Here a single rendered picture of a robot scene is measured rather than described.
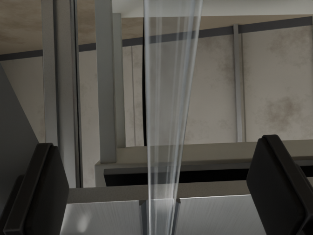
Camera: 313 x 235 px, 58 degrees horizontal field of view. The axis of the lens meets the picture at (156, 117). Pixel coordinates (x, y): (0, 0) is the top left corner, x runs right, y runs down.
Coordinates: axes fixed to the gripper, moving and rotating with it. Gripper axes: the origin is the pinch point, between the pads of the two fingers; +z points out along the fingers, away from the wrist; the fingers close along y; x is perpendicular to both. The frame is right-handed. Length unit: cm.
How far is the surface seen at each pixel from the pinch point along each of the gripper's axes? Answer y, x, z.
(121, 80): -6, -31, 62
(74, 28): -9.8, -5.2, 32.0
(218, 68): 81, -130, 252
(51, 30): -12.4, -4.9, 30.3
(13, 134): -7.9, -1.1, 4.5
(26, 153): -7.9, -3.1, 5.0
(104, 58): -7.3, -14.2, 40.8
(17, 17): -106, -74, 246
